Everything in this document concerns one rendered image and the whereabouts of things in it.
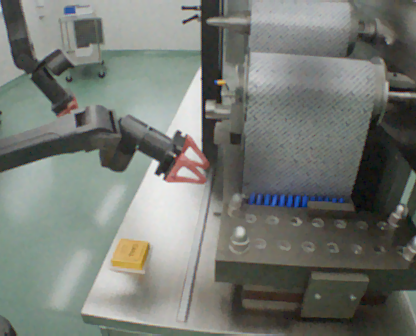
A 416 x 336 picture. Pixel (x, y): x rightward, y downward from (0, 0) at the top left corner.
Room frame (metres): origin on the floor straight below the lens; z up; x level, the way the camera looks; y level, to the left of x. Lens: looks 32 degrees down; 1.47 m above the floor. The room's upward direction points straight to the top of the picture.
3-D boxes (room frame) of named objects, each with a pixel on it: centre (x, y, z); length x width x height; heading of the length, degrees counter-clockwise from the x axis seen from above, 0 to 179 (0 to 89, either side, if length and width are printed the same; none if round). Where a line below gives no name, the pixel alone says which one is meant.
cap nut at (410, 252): (0.39, -0.38, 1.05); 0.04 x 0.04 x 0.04
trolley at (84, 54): (5.10, 1.88, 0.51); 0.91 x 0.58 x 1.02; 17
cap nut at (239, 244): (0.43, -0.06, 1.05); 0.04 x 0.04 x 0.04
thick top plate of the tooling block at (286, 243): (0.46, -0.22, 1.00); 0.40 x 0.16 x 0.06; 83
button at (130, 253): (0.53, 0.17, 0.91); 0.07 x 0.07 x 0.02; 83
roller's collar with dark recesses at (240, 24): (0.91, -0.09, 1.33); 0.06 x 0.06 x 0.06; 83
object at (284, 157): (0.58, -0.19, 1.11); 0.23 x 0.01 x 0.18; 83
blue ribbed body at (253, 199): (0.56, -0.19, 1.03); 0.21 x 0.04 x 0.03; 83
